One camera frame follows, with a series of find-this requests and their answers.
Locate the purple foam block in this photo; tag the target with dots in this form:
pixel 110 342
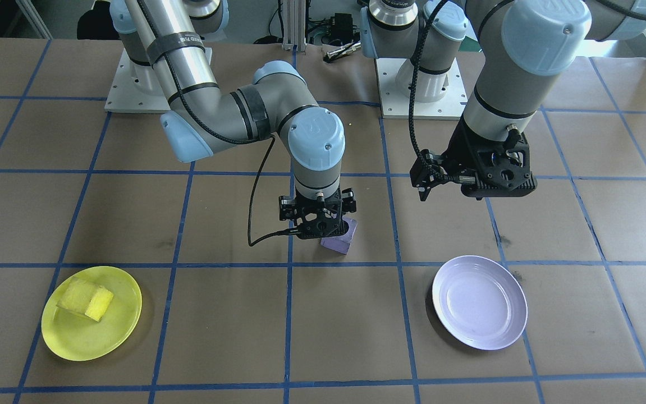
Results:
pixel 337 246

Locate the yellow foam block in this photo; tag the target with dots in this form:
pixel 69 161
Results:
pixel 84 297

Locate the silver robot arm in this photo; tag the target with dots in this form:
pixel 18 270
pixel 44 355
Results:
pixel 502 84
pixel 188 73

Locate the silver metal cylinder tool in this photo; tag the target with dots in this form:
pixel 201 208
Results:
pixel 345 51

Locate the lavender plate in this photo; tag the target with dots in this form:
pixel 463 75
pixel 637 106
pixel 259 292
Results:
pixel 480 303

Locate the black power box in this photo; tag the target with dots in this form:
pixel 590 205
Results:
pixel 342 25

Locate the yellow plate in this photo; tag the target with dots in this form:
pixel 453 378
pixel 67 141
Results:
pixel 87 336

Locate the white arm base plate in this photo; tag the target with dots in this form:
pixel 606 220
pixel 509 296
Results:
pixel 126 101
pixel 395 109

